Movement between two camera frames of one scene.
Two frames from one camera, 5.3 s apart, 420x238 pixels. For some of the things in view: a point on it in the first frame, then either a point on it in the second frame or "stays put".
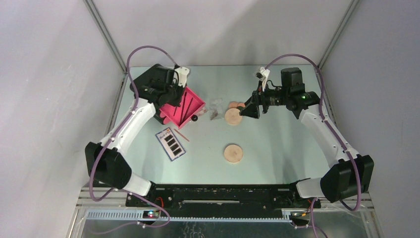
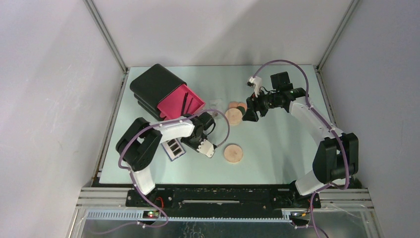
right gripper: x=251 y=108 stays put
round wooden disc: x=232 y=116 stays put
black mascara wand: x=187 y=109 stays put
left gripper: x=176 y=103 -> x=184 y=141
